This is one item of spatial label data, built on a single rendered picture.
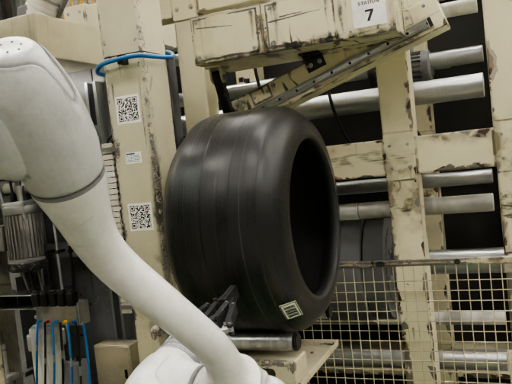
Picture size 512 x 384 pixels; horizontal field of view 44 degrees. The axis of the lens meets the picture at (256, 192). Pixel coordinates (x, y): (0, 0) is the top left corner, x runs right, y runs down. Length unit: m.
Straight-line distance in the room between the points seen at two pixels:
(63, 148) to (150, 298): 0.27
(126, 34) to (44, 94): 1.03
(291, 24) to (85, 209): 1.13
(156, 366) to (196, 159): 0.53
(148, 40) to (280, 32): 0.37
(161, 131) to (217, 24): 0.38
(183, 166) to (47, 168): 0.73
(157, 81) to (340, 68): 0.54
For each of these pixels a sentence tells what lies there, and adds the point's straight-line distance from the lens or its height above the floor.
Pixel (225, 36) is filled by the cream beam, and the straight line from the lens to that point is 1.89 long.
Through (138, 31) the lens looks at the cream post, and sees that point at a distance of 1.73.
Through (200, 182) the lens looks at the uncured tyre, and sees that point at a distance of 1.42.
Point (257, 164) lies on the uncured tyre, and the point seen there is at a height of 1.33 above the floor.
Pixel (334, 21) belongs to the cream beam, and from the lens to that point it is 1.78.
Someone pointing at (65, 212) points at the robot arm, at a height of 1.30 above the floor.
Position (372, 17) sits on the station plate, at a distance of 1.76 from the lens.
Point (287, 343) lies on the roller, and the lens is 1.52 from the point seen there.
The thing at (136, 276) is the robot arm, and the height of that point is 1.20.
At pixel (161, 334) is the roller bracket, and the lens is 1.64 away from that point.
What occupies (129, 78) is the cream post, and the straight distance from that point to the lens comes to 1.73.
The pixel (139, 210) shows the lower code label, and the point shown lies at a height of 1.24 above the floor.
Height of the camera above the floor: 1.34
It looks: 3 degrees down
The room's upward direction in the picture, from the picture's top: 6 degrees counter-clockwise
